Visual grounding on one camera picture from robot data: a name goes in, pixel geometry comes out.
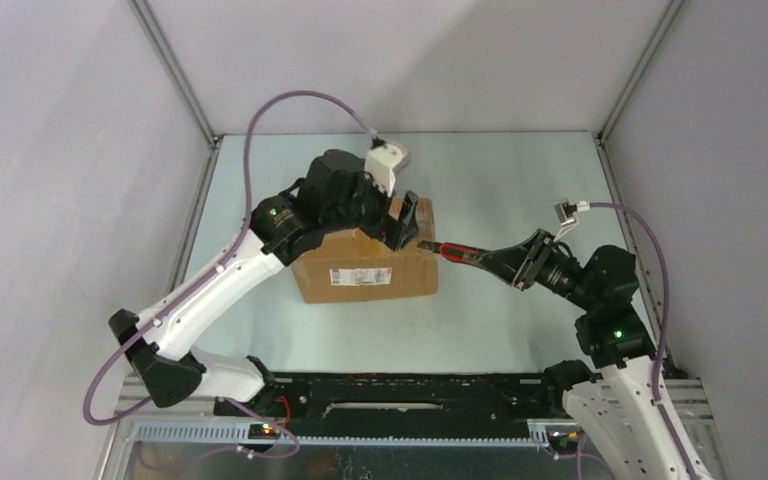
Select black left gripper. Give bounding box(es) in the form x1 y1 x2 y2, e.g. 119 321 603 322
323 163 420 250

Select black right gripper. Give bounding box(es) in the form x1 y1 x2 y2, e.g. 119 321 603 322
473 228 598 311

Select red black utility knife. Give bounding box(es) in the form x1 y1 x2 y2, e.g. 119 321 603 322
417 240 504 270

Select brown cardboard express box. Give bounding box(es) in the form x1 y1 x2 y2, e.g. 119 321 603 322
290 198 439 304

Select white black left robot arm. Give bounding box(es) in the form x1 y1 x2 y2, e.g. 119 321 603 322
109 143 418 417

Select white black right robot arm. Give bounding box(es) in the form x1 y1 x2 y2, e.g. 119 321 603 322
481 230 712 479

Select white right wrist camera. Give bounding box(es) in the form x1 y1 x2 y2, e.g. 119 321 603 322
554 200 590 242

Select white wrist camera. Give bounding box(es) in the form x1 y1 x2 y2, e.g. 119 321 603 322
364 137 410 197
554 200 590 242

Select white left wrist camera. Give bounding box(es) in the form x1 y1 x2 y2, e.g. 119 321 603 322
364 137 410 197

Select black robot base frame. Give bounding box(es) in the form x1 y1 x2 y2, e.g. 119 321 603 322
158 357 677 460

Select aluminium right corner post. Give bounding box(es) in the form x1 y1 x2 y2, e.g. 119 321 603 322
595 0 686 144

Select aluminium corner post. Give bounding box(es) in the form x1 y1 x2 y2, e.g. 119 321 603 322
128 0 218 148
595 0 686 144

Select aluminium left corner post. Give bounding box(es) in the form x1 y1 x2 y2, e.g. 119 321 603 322
128 0 218 148

